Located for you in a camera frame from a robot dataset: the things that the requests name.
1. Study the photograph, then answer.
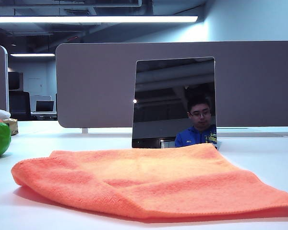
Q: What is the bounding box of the orange microfiber cloth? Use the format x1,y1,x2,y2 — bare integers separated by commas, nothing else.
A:
11,143,288,221

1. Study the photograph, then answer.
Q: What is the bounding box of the rectangular frameless standing mirror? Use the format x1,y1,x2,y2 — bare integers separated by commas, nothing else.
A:
131,56,218,150

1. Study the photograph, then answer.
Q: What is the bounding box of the wide grey desk divider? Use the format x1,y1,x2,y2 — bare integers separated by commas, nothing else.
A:
55,40,288,129

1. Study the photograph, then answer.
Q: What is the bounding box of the open laptop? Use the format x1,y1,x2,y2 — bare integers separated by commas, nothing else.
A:
35,100,55,113

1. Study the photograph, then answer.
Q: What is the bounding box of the white background desk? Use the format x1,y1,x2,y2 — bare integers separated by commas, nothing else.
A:
30,111,58,120

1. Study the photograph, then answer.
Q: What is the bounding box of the long ceiling light strip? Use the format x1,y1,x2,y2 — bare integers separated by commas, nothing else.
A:
0,15,199,24

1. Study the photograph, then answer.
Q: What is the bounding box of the black office chair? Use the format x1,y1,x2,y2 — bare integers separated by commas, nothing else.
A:
9,90,32,121

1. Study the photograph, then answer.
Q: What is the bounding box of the short ceiling light strip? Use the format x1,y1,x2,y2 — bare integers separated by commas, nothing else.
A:
10,53,56,58

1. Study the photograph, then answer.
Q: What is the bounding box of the dark background cabinet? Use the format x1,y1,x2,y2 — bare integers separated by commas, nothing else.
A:
8,71,24,91

